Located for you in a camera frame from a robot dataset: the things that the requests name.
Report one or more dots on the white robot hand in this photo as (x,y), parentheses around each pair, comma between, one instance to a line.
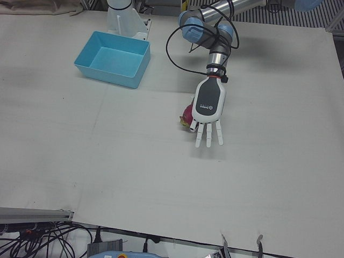
(209,96)

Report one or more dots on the pink dragon fruit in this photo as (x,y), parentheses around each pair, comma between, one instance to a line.
(187,114)

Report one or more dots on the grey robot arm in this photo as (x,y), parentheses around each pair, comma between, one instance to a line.
(215,43)

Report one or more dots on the yellow black hazard strip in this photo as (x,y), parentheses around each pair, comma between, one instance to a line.
(185,3)

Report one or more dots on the light blue plastic bin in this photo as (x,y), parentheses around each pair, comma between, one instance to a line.
(107,78)

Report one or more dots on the grey tape strip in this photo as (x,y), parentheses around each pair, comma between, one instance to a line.
(259,239)
(225,243)

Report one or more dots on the grey ribbed block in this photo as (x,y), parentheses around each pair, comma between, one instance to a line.
(104,245)

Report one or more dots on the beige cloth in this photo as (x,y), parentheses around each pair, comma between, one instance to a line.
(27,6)

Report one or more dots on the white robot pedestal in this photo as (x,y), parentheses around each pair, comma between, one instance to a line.
(121,16)

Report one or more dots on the aluminium profile rail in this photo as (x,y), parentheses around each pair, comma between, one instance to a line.
(32,214)

